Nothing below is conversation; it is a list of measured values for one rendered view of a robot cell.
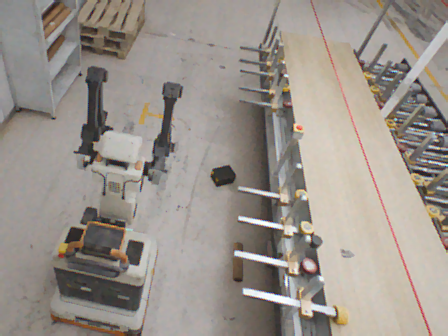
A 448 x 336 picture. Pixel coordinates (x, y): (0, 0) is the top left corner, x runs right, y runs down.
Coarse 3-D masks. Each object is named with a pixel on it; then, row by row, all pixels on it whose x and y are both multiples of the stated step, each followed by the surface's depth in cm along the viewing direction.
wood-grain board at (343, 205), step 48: (288, 48) 379; (336, 48) 392; (336, 96) 323; (336, 144) 274; (384, 144) 281; (336, 192) 239; (384, 192) 244; (336, 240) 211; (384, 240) 215; (432, 240) 220; (336, 288) 189; (384, 288) 193; (432, 288) 197
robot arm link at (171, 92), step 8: (168, 88) 183; (176, 88) 184; (168, 96) 180; (176, 96) 180; (168, 104) 183; (168, 112) 185; (168, 120) 188; (168, 128) 191; (160, 136) 195; (168, 136) 197; (160, 144) 198; (168, 144) 198; (152, 152) 201; (168, 152) 199
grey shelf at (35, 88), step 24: (0, 0) 298; (24, 0) 294; (48, 0) 318; (72, 0) 383; (0, 24) 314; (24, 24) 310; (72, 24) 403; (24, 48) 327; (72, 48) 399; (24, 72) 347; (48, 72) 343; (72, 72) 429; (24, 96) 369; (48, 96) 363
